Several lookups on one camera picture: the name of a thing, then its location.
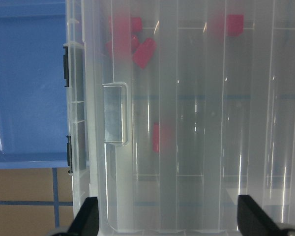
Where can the clear plastic box lid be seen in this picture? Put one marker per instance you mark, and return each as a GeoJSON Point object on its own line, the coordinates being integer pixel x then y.
{"type": "Point", "coordinates": [199, 118]}

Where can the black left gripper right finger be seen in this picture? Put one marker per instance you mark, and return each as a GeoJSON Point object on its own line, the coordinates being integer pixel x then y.
{"type": "Point", "coordinates": [252, 220]}

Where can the blue plastic tray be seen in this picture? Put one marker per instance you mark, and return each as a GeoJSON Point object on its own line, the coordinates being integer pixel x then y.
{"type": "Point", "coordinates": [33, 115]}

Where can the clear plastic storage box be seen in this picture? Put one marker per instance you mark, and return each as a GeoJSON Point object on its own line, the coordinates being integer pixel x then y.
{"type": "Point", "coordinates": [186, 123]}

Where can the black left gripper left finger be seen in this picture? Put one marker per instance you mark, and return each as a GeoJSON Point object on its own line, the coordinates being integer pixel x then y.
{"type": "Point", "coordinates": [86, 222]}

